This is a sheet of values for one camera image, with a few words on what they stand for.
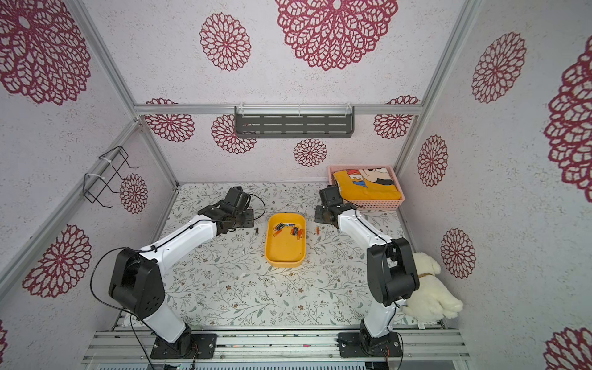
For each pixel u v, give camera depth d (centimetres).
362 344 66
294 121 93
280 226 103
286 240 100
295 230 103
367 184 110
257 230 103
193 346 73
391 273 48
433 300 73
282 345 75
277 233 101
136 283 45
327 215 67
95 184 73
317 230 103
